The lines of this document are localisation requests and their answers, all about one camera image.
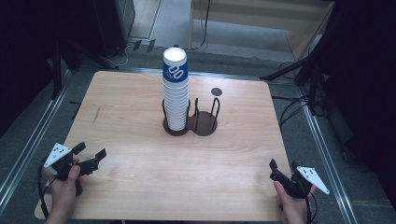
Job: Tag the person's right hand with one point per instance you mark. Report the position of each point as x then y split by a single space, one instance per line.
294 208

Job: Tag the black metal stand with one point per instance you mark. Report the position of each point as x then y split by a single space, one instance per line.
56 71

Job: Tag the blue and white paper cup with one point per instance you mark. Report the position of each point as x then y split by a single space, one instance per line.
175 67

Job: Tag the black tripod stand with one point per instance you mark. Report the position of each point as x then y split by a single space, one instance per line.
313 71

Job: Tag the light wooden bench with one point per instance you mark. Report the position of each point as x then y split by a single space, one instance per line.
249 18

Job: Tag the round black sticker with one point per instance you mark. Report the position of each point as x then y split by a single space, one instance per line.
216 91

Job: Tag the dark cabinet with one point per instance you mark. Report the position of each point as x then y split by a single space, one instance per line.
116 21

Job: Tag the person's left hand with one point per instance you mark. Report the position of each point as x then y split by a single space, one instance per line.
63 194

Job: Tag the stack of white paper cups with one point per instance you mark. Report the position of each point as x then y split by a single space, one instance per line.
175 105

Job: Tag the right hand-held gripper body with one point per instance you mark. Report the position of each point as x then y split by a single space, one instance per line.
311 177

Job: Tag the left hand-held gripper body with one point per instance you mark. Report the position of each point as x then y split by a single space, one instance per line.
59 154

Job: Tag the metal floor rail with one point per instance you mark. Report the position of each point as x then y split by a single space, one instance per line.
31 140
327 161

